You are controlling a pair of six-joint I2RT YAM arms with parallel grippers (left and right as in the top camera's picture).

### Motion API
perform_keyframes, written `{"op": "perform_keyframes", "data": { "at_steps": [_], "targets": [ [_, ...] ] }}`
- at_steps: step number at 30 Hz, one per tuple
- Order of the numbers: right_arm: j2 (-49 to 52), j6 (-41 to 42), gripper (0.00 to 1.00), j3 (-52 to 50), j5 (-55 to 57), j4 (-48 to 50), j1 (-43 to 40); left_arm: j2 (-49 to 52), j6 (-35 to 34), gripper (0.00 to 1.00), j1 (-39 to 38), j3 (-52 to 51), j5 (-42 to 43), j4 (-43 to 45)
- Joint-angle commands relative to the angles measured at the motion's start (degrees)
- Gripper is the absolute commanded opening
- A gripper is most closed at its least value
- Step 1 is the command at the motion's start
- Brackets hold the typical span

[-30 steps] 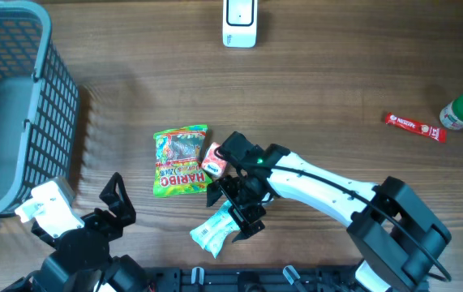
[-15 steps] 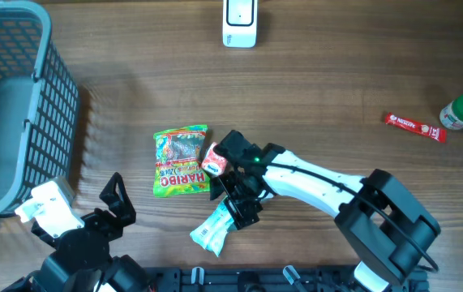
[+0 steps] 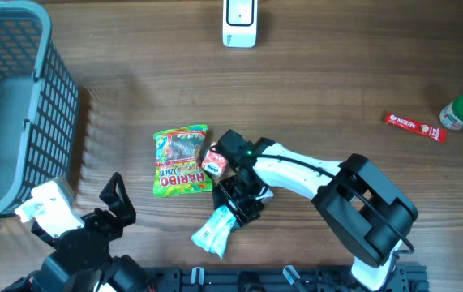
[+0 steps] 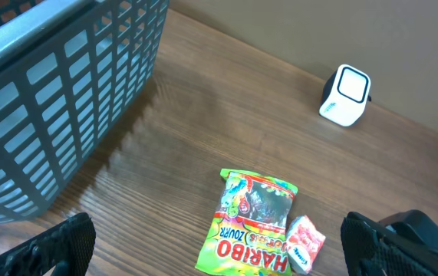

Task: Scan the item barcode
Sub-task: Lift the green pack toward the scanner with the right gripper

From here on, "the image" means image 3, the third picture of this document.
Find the green lid jar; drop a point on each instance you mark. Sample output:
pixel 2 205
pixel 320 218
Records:
pixel 451 116

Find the white barcode scanner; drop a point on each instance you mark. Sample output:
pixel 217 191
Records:
pixel 239 23

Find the red white small carton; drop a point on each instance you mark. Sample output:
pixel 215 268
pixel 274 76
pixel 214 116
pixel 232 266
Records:
pixel 214 163

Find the grey plastic mesh basket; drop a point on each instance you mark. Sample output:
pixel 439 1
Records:
pixel 39 104

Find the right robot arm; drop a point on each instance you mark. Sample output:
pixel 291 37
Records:
pixel 370 216

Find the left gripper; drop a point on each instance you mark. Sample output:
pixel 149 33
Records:
pixel 120 204

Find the small red item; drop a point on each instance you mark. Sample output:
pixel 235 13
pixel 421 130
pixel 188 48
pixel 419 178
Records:
pixel 436 133

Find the white teal snack packet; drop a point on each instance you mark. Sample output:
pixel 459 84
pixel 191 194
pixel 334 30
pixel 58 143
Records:
pixel 213 235

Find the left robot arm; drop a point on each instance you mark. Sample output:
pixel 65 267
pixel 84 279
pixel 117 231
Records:
pixel 81 260

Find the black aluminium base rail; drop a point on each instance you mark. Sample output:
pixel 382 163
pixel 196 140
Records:
pixel 321 279

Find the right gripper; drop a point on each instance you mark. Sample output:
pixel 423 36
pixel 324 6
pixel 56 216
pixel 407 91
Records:
pixel 243 212

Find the Haribo gummy candy bag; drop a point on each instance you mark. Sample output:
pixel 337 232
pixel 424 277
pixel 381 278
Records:
pixel 178 171

